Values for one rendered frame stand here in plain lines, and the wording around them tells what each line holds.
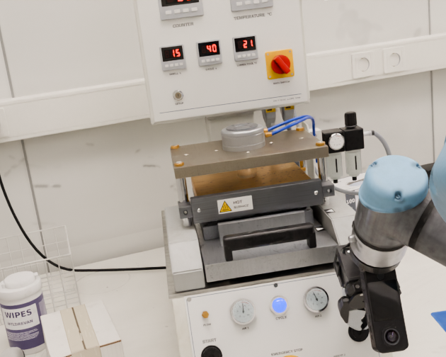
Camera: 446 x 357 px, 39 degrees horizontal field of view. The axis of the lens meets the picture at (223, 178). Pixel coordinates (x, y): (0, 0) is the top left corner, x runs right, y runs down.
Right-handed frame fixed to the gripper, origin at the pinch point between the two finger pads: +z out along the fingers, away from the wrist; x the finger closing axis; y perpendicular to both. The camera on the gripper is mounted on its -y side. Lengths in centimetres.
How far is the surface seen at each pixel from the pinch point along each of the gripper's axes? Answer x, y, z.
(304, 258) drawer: 6.9, 11.1, -5.2
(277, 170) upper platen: 6.1, 33.4, -1.8
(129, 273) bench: 40, 45, 43
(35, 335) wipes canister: 57, 20, 21
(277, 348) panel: 13.5, 0.2, 2.3
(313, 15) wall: -19, 99, 13
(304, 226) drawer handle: 6.2, 14.5, -9.5
